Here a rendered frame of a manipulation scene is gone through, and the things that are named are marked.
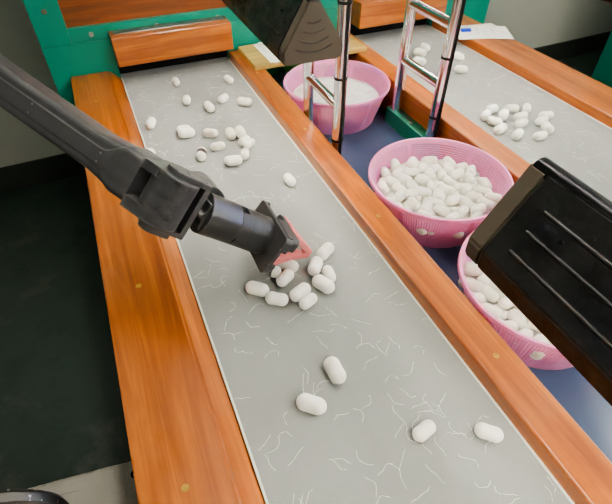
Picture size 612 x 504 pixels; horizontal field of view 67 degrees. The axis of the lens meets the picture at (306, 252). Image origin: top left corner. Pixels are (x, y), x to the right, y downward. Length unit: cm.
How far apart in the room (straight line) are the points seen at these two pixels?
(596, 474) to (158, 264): 61
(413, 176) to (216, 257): 43
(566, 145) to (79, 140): 95
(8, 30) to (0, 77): 151
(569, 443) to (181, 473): 42
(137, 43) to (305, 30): 77
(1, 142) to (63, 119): 175
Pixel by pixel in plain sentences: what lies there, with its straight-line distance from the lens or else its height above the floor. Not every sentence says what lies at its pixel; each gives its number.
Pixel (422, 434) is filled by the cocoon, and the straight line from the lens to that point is 58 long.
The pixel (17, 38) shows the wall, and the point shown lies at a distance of 222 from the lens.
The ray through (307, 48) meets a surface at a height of 106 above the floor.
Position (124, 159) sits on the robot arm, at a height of 97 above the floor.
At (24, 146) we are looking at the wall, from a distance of 240.
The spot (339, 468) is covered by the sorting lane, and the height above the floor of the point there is 74.
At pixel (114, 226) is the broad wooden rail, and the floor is 77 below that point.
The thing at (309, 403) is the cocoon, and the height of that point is 76.
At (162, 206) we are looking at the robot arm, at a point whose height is 93.
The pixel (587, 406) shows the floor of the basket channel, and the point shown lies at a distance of 78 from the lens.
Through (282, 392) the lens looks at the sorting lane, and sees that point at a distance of 61.
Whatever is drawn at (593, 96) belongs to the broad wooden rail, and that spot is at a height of 77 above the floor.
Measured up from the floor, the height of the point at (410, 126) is 71.
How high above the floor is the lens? 127
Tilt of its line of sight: 44 degrees down
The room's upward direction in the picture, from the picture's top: straight up
